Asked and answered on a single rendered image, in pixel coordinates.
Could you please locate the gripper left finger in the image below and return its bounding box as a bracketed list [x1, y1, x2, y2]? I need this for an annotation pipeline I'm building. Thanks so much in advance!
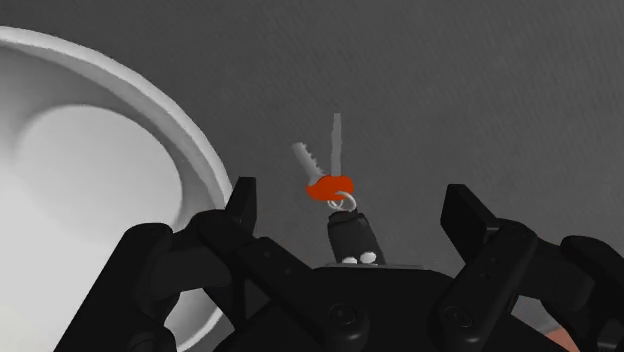
[54, 176, 370, 352]

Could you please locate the key bunch with black fob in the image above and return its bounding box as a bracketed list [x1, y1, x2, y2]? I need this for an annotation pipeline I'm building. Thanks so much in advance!
[291, 112, 387, 266]

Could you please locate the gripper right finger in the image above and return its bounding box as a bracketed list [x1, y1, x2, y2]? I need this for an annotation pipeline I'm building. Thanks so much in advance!
[428, 183, 624, 352]

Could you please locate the white bowl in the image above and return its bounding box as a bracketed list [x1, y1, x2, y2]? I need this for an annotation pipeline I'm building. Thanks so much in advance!
[0, 25, 234, 352]

